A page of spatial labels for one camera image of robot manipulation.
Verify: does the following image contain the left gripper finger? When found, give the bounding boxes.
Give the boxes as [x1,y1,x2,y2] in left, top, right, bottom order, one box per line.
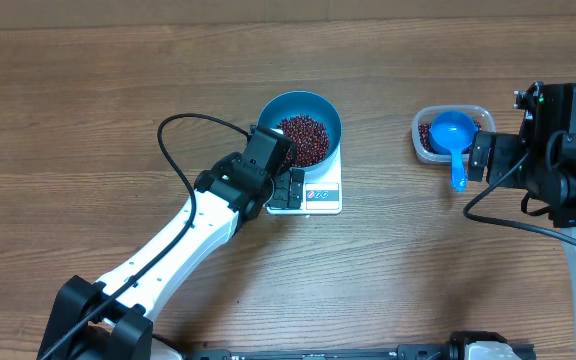
[288,168,305,209]
[267,171,291,209]

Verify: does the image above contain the blue plastic measuring scoop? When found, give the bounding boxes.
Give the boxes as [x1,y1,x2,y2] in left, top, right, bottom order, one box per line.
[429,111,478,192]

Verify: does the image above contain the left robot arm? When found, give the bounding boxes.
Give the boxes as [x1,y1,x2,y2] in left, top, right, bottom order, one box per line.
[38,127,297,360]

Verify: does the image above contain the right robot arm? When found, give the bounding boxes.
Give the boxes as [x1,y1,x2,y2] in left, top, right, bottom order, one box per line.
[463,82,576,347]

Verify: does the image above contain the white digital kitchen scale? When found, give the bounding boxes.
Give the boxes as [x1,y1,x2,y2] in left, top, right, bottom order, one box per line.
[265,147,343,216]

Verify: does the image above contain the red beans in bowl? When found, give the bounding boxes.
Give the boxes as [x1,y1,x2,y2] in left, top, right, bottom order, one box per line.
[277,115,330,167]

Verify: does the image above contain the teal round bowl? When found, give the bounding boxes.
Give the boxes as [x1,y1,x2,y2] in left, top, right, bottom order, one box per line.
[257,91,342,168]

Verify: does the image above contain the red beans in container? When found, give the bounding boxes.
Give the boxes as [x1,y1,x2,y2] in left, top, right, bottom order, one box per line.
[417,118,483,155]

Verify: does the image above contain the clear plastic food container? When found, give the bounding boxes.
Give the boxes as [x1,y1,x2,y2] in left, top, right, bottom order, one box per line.
[411,105,496,165]

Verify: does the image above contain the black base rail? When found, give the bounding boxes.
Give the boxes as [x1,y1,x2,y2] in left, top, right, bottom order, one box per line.
[185,331,537,360]

